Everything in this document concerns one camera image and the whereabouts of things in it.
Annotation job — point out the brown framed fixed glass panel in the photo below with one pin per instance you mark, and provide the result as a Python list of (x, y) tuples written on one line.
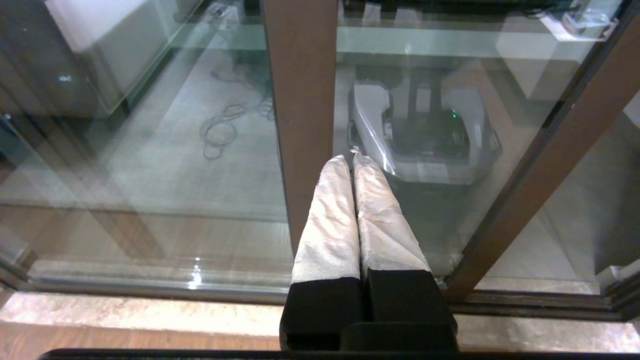
[(300, 100)]

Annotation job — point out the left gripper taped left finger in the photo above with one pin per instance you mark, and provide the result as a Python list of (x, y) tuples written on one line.
[(327, 250)]

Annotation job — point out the brown framed sliding glass door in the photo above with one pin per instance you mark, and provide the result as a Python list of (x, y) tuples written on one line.
[(550, 165)]

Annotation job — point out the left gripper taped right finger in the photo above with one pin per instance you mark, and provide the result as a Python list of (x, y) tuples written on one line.
[(390, 240)]

